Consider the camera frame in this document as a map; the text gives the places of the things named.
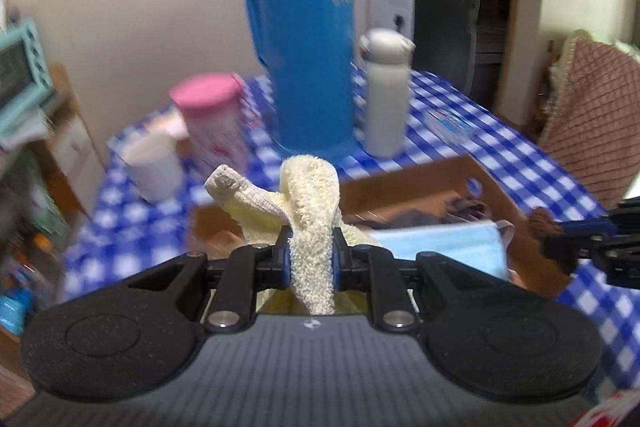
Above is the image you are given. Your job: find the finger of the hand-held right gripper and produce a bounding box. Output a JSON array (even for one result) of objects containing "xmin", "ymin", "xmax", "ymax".
[
  {"xmin": 557, "ymin": 201, "xmax": 640, "ymax": 235},
  {"xmin": 542, "ymin": 231, "xmax": 640, "ymax": 290}
]

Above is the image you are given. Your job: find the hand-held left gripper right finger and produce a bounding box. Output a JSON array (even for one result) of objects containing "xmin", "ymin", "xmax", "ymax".
[{"xmin": 331, "ymin": 227, "xmax": 501, "ymax": 333}]

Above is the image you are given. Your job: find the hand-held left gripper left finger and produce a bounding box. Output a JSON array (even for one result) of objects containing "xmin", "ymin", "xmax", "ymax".
[{"xmin": 127, "ymin": 227, "xmax": 293, "ymax": 334}]

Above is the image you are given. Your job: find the brown knitted scrunchie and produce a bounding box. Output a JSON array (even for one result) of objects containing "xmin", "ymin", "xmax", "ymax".
[{"xmin": 529, "ymin": 206, "xmax": 563, "ymax": 238}]

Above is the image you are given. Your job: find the yellow terry towel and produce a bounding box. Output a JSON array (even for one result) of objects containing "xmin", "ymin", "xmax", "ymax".
[{"xmin": 205, "ymin": 155, "xmax": 386, "ymax": 315}]

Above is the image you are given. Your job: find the cardboard box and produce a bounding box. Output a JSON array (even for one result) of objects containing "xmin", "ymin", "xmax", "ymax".
[{"xmin": 187, "ymin": 154, "xmax": 576, "ymax": 303}]

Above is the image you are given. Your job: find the blue face mask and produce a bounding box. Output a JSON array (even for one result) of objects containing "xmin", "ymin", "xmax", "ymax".
[{"xmin": 372, "ymin": 221, "xmax": 516, "ymax": 280}]

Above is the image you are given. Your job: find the blue white checkered tablecloth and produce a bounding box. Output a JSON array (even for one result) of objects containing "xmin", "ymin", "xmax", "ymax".
[{"xmin": 60, "ymin": 69, "xmax": 640, "ymax": 408}]

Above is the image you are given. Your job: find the beige quilted chair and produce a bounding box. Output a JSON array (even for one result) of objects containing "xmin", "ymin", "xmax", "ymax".
[{"xmin": 537, "ymin": 36, "xmax": 640, "ymax": 210}]

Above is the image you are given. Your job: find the white cup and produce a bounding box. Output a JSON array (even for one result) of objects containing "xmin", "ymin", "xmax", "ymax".
[{"xmin": 121, "ymin": 132, "xmax": 186, "ymax": 204}]

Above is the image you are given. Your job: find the pink lidded jar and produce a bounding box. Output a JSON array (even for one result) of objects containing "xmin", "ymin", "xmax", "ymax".
[{"xmin": 169, "ymin": 73, "xmax": 251, "ymax": 178}]

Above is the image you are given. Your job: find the clear plastic packet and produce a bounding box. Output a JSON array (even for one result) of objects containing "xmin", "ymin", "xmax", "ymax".
[{"xmin": 425, "ymin": 109, "xmax": 478, "ymax": 145}]

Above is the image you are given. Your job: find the blue thermos flask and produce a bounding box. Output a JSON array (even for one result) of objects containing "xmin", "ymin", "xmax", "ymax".
[{"xmin": 242, "ymin": 0, "xmax": 358, "ymax": 162}]

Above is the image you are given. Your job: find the wooden shelf unit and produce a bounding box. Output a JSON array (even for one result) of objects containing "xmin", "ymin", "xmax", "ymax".
[{"xmin": 0, "ymin": 67, "xmax": 108, "ymax": 388}]

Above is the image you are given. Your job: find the teal toaster oven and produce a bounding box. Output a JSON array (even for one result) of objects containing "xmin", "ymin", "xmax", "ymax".
[{"xmin": 0, "ymin": 19, "xmax": 56, "ymax": 148}]

